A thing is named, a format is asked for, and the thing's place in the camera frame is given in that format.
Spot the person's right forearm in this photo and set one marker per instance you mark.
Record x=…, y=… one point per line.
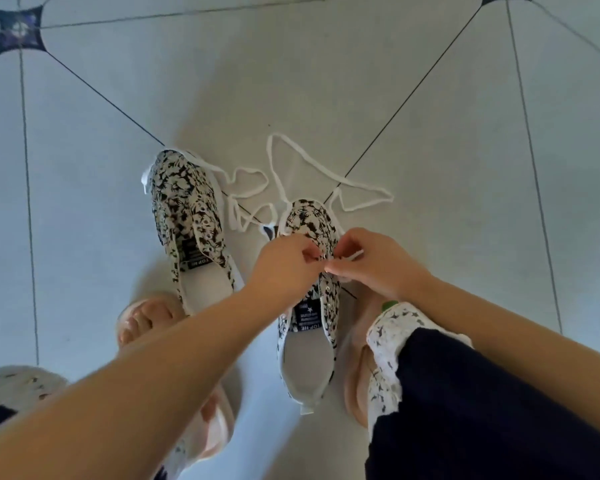
x=530, y=349

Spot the person's right leg navy trousers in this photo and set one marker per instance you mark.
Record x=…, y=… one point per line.
x=480, y=409

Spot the pink slipper with green charm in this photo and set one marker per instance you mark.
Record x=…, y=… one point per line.
x=355, y=384

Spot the person's leg navy trousers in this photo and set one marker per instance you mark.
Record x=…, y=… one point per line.
x=10, y=389
x=480, y=409

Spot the pink slipper with white charms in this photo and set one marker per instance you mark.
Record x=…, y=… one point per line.
x=215, y=429

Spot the person's left leg navy trousers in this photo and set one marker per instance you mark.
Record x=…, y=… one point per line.
x=10, y=389

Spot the floral sneaker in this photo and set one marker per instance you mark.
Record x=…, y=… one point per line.
x=310, y=219
x=185, y=204

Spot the person's left hand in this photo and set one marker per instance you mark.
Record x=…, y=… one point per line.
x=285, y=269

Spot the bright white shoelace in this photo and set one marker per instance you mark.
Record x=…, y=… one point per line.
x=310, y=159
x=233, y=209

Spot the person's right hand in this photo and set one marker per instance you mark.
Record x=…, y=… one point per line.
x=385, y=264

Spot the person's left forearm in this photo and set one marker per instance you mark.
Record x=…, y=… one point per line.
x=120, y=394

